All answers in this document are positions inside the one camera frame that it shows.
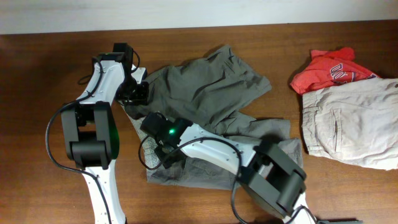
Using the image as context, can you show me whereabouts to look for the grey-green shorts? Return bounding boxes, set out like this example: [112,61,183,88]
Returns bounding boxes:
[119,44,304,191]

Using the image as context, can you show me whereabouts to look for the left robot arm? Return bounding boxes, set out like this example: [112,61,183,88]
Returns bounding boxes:
[60,43,149,224]

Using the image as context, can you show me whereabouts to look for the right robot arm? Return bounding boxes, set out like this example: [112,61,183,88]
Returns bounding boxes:
[140,112,317,223]

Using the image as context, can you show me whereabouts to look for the red t-shirt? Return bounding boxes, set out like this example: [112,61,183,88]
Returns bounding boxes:
[290,47,379,95]

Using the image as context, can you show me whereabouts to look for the beige shorts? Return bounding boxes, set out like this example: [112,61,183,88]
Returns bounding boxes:
[302,78,397,170]

